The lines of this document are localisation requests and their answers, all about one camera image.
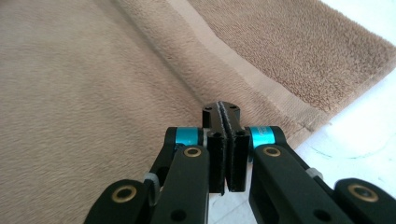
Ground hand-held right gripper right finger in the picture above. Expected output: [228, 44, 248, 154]
[220, 101, 251, 192]

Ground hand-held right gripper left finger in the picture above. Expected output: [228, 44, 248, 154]
[202, 101, 227, 196]

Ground brown towel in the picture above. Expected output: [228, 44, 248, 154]
[0, 0, 396, 224]

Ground white foam mat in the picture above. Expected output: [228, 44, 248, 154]
[207, 0, 396, 224]

